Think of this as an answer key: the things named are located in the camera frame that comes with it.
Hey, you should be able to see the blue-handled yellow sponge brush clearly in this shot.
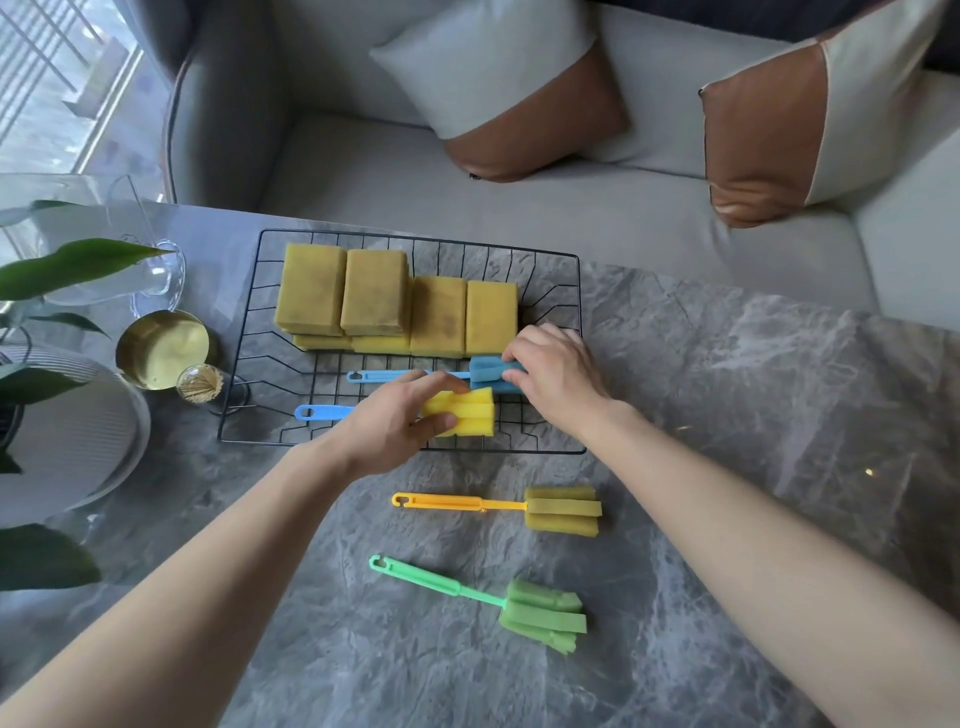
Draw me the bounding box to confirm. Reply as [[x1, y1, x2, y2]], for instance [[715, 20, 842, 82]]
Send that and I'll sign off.
[[294, 387, 497, 439]]

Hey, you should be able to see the black wire rack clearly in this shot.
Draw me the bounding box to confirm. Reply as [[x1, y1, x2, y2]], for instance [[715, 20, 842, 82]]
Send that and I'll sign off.
[[216, 228, 588, 456]]

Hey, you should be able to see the green leafy plant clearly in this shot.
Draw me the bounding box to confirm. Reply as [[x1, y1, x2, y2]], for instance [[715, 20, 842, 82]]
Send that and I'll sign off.
[[0, 198, 168, 594]]

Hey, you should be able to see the gold metal cup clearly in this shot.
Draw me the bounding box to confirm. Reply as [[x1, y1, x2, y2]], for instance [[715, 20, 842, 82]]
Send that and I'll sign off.
[[114, 309, 219, 393]]

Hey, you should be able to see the person's left forearm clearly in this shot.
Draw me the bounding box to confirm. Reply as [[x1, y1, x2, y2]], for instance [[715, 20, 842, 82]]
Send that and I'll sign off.
[[0, 433, 365, 728]]

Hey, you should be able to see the person's right hand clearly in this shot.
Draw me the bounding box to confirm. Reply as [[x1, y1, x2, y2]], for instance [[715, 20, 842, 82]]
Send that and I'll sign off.
[[491, 324, 625, 441]]

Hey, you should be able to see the grey sofa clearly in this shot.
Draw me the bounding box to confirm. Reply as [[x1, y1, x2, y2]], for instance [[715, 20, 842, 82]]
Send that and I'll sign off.
[[160, 0, 960, 336]]

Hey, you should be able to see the clear glass pitcher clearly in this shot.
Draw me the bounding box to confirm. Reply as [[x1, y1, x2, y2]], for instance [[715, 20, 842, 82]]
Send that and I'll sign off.
[[0, 173, 188, 316]]

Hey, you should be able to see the orange sponge brush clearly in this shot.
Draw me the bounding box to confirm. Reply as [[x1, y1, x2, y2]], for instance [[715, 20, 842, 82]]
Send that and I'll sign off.
[[392, 485, 604, 537]]

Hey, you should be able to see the green sponge brush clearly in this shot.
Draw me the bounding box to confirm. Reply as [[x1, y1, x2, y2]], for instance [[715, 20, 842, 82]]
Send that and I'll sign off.
[[368, 554, 588, 656]]

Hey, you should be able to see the balcony railing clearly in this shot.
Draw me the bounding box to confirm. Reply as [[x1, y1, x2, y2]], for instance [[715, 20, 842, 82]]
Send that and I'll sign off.
[[0, 0, 145, 175]]

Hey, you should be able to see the blue sponge brush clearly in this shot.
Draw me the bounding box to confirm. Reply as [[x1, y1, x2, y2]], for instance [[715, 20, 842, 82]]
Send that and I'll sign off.
[[346, 355, 528, 393]]

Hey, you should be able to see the stack of yellow sponges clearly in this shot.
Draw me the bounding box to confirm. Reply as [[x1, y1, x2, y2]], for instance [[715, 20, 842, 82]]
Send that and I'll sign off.
[[274, 241, 521, 359]]

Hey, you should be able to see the person's left hand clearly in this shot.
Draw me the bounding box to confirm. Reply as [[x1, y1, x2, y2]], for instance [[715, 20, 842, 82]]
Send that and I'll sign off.
[[332, 369, 471, 482]]

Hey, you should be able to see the glass toothpick holder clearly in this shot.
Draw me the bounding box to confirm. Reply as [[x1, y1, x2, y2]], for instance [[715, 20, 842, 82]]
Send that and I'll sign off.
[[175, 363, 228, 407]]

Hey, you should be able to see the white ribbed plant pot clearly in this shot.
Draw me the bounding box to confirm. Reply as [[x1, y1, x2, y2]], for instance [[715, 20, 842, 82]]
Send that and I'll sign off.
[[0, 343, 153, 520]]

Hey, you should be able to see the grey and brown cushion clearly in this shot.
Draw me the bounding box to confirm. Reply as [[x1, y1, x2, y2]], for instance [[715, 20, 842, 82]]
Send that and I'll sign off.
[[368, 0, 632, 184]]

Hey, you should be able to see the person's right forearm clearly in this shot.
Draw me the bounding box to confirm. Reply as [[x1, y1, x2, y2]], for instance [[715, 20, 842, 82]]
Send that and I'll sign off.
[[581, 401, 960, 728]]

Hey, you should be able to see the brown and cream cushion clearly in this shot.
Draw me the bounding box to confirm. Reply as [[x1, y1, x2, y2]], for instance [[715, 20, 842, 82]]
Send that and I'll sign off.
[[698, 0, 949, 231]]

